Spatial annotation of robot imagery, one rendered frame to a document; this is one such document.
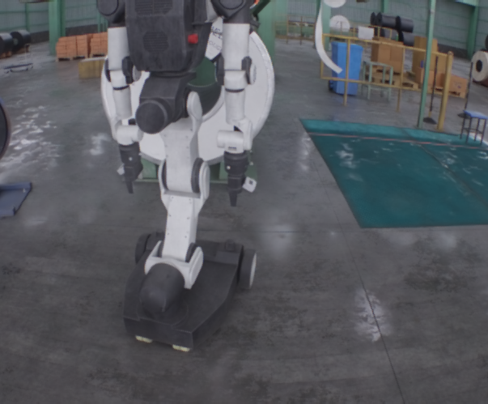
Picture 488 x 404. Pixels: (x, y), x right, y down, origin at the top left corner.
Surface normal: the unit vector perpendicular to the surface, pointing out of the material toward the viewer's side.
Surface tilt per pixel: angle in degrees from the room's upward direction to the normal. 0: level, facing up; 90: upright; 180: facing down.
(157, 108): 90
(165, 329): 90
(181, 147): 100
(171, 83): 45
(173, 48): 105
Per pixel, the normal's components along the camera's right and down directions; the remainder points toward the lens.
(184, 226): -0.16, -0.07
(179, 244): -0.12, -0.32
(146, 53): -0.20, 0.65
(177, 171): -0.20, 0.37
